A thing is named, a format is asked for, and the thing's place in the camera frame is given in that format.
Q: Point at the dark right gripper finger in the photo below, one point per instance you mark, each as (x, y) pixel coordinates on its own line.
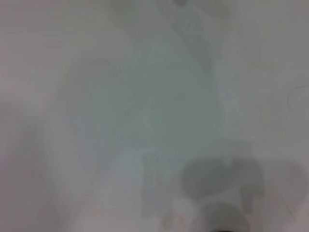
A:
(224, 221)

